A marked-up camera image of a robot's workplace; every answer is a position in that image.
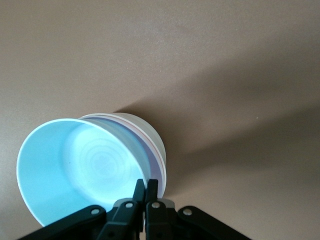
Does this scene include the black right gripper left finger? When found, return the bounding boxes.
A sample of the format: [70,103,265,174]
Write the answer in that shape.
[18,178,147,240]

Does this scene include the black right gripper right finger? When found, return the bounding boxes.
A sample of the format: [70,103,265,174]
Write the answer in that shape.
[144,179,254,240]

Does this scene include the light blue plastic bowl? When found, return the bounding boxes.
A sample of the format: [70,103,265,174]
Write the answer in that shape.
[16,117,151,227]

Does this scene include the white plastic bowl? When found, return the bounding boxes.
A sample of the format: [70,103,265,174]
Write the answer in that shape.
[109,112,168,198]

